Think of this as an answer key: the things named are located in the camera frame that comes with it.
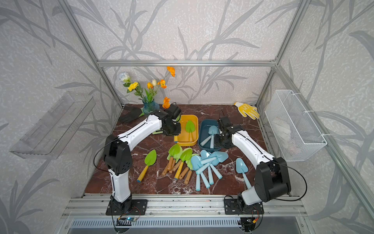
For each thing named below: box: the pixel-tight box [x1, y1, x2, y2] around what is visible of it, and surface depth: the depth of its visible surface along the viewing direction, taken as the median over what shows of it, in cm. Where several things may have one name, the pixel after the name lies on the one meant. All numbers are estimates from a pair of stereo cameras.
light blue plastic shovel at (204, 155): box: [200, 149, 221, 186], surface depth 89 cm
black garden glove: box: [118, 105, 143, 124], surface depth 117 cm
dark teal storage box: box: [197, 118, 222, 152], surface depth 104 cm
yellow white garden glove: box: [233, 101, 261, 120], surface depth 121 cm
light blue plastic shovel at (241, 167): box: [235, 157, 252, 190], surface depth 88 cm
